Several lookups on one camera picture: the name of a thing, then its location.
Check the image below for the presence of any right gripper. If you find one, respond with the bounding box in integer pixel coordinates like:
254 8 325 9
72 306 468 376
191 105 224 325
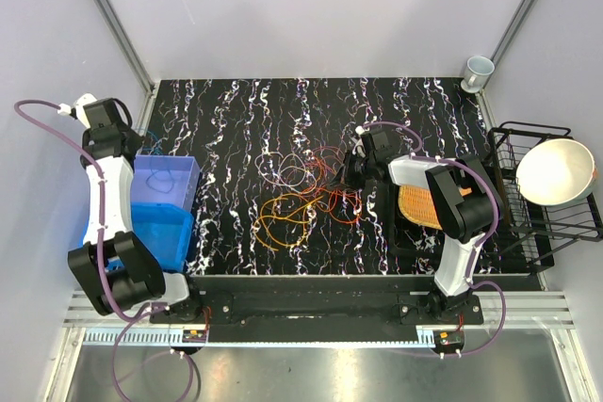
328 150 375 191

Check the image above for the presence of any orange wire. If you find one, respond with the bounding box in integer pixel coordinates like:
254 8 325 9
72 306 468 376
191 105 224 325
253 189 331 249

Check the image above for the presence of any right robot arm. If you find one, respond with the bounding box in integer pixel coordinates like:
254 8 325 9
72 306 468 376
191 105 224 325
330 125 502 324

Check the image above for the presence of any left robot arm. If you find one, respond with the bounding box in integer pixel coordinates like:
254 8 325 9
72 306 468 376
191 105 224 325
68 93 204 323

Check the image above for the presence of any lavender plastic bin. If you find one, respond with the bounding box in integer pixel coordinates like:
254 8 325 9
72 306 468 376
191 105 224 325
130 154 201 211

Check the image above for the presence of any woven bamboo basket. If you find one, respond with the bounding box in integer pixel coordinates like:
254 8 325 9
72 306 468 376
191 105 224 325
398 184 473 231

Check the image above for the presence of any blue plastic bin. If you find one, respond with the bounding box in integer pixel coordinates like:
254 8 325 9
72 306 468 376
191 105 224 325
105 201 193 273

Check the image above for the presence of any white mug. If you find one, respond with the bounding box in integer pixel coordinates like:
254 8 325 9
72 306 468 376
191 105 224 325
461 56 496 93

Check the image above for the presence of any white bowl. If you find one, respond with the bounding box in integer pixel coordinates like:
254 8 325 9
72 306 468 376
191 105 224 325
515 138 599 207

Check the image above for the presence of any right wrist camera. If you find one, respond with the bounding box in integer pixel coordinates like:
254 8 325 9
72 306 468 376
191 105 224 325
352 125 367 158

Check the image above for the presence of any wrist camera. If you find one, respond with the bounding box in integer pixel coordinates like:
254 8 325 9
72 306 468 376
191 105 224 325
352 125 367 158
57 93 98 129

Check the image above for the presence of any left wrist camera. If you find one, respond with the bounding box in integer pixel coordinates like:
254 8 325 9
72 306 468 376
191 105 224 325
57 93 98 129

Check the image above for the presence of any aluminium frame post left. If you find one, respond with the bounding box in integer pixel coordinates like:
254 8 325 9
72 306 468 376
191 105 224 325
93 0 155 95

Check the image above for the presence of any aluminium frame post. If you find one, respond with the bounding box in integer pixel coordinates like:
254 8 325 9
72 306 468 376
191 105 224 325
490 0 538 67
93 0 155 95

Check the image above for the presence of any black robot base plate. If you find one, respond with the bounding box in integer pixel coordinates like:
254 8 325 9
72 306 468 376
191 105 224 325
152 275 484 326

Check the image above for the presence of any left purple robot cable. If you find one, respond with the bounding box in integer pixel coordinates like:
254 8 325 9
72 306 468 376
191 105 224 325
14 99 201 399

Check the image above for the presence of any black wire dish rack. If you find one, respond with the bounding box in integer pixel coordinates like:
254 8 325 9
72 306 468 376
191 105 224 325
485 121 602 263

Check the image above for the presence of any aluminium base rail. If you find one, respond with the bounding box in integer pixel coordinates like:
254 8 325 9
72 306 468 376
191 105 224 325
62 292 574 350

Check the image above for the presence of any aluminium frame post right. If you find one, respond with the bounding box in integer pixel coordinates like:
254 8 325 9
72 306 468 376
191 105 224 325
490 0 538 67

